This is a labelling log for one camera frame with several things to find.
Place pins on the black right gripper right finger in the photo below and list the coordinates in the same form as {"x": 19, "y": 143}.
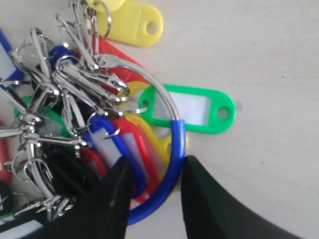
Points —
{"x": 212, "y": 210}

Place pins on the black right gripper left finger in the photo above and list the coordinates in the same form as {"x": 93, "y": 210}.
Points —
{"x": 103, "y": 214}

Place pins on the small blue object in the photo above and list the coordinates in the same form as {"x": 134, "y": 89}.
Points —
{"x": 110, "y": 146}

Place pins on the blue carabiner with key tags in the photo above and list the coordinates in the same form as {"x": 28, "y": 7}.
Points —
{"x": 178, "y": 136}

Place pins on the red plastic key tag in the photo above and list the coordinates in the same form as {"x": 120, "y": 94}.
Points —
{"x": 144, "y": 153}

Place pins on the green plastic key tag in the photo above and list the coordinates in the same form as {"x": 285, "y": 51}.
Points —
{"x": 203, "y": 110}

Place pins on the yellow plastic key tag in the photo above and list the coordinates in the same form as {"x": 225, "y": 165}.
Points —
{"x": 128, "y": 21}

